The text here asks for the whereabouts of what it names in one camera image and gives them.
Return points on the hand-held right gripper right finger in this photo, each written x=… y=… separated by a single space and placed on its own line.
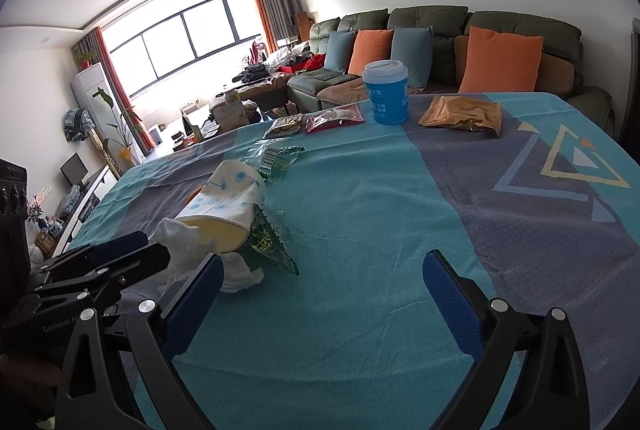
x=450 y=290

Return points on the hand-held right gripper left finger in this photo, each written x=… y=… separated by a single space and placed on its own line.
x=197 y=297

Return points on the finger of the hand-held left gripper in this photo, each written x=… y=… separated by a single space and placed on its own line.
x=140 y=262
x=120 y=242

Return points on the white tissue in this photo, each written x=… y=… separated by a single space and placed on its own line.
x=172 y=235

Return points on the orange peel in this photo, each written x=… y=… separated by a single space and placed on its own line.
x=193 y=196

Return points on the white and black tv cabinet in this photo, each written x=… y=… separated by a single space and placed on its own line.
x=85 y=205

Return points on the clear plastic bag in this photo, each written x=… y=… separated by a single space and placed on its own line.
x=69 y=202

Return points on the blue vase with flowers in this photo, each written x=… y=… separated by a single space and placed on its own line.
x=39 y=215

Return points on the black monitor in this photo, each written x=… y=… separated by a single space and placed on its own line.
x=72 y=170

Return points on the green snack wrapper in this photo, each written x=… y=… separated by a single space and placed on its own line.
x=270 y=245

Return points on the teal and grey printed tablecloth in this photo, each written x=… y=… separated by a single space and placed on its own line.
x=375 y=235

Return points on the dotted white paper cup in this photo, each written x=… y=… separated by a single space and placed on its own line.
x=225 y=195

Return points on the tall leafy plant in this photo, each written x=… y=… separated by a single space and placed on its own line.
x=122 y=130

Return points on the small grey bin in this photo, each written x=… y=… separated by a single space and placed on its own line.
x=157 y=135

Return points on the cloth covered standing fan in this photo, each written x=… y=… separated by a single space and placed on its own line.
x=77 y=124

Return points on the clear green barcode wrapper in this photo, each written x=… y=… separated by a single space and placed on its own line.
x=272 y=160

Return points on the white standing air conditioner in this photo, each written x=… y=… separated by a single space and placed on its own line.
x=90 y=83

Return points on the grey and orange curtain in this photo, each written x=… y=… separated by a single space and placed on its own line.
x=115 y=75
x=272 y=0

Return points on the cluttered coffee table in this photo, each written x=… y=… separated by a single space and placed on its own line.
x=230 y=110

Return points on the golden snack packet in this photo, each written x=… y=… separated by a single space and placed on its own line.
x=460 y=113

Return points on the beige paper bag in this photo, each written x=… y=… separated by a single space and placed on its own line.
x=232 y=103

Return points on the small potted plant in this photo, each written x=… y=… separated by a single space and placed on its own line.
x=84 y=60

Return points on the yellow snack packet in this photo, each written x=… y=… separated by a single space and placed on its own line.
x=285 y=125

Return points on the blue cup with white lid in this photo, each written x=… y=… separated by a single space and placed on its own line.
x=387 y=100

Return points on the red snack packet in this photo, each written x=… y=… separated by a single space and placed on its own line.
x=335 y=116

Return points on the large window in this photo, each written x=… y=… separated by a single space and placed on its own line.
x=200 y=35

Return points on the pile of clothes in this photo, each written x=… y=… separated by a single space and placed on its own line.
x=270 y=65

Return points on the orange cushion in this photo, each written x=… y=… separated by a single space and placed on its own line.
x=370 y=50
x=500 y=60

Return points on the blue cushion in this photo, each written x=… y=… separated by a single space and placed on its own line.
x=340 y=53
x=415 y=55

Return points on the brown cushion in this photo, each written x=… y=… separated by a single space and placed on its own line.
x=557 y=75

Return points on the red cloth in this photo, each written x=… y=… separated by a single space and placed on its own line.
x=312 y=62

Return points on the green sofa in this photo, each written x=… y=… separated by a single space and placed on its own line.
x=425 y=18

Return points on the wooden furniture piece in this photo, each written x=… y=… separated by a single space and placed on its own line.
x=304 y=26

